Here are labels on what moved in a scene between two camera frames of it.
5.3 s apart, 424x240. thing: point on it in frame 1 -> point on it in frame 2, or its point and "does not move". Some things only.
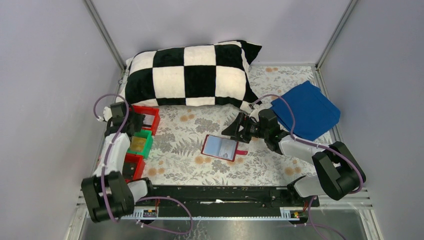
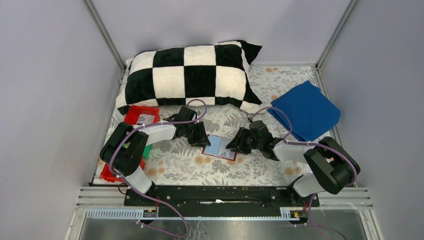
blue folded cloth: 314,111 does not move
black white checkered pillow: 208,74 does not move
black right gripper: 248,127 -> 247,139
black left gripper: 133,120 -> 194,131
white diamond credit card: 227,149 does not move
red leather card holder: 221,148 does not move
